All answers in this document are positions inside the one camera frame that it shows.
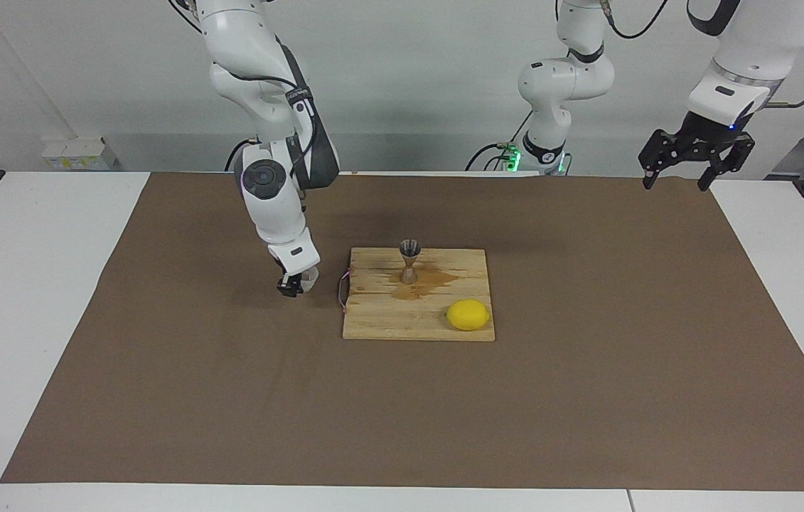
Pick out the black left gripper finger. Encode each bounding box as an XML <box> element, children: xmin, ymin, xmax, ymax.
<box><xmin>697</xmin><ymin>135</ymin><xmax>756</xmax><ymax>193</ymax></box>
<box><xmin>638</xmin><ymin>129</ymin><xmax>687</xmax><ymax>191</ymax></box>

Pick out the steel double jigger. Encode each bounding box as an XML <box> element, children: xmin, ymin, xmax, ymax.
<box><xmin>400</xmin><ymin>239</ymin><xmax>422</xmax><ymax>286</ymax></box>

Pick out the wooden cutting board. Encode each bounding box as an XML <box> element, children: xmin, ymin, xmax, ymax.
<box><xmin>336</xmin><ymin>247</ymin><xmax>496</xmax><ymax>343</ymax></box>

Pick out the brown table mat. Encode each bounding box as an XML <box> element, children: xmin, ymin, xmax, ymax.
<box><xmin>0</xmin><ymin>173</ymin><xmax>804</xmax><ymax>493</ymax></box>

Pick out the yellow lemon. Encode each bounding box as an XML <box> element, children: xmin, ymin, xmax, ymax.
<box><xmin>446</xmin><ymin>299</ymin><xmax>491</xmax><ymax>332</ymax></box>

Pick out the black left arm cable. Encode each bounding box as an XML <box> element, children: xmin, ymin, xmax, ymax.
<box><xmin>601</xmin><ymin>0</ymin><xmax>804</xmax><ymax>110</ymax></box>

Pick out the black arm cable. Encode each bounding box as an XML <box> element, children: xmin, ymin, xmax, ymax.
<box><xmin>227</xmin><ymin>64</ymin><xmax>318</xmax><ymax>178</ymax></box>
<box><xmin>601</xmin><ymin>0</ymin><xmax>804</xmax><ymax>110</ymax></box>

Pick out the black right base cable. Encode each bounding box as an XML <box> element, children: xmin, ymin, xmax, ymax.
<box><xmin>224</xmin><ymin>139</ymin><xmax>257</xmax><ymax>171</ymax></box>

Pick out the black base cable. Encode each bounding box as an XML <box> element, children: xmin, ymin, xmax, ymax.
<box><xmin>466</xmin><ymin>142</ymin><xmax>516</xmax><ymax>174</ymax></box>
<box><xmin>224</xmin><ymin>139</ymin><xmax>257</xmax><ymax>171</ymax></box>

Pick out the black left base cable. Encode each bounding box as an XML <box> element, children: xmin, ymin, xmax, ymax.
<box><xmin>466</xmin><ymin>142</ymin><xmax>516</xmax><ymax>174</ymax></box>

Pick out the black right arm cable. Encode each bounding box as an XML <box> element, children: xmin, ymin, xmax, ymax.
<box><xmin>227</xmin><ymin>64</ymin><xmax>318</xmax><ymax>178</ymax></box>

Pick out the white wall power box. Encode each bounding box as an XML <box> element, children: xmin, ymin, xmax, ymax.
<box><xmin>43</xmin><ymin>137</ymin><xmax>118</xmax><ymax>171</ymax></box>

